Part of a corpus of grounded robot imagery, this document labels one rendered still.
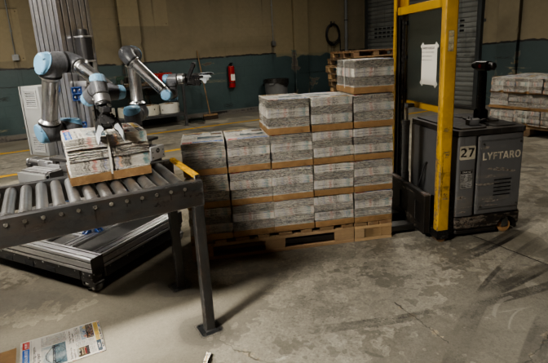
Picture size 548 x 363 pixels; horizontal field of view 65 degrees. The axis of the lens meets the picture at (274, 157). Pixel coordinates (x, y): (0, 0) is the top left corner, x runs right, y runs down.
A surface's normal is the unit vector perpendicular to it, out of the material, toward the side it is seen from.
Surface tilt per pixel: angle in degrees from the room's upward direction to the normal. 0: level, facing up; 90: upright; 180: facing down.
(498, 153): 90
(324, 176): 90
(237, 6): 90
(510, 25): 90
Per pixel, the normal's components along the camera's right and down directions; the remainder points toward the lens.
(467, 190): 0.17, 0.23
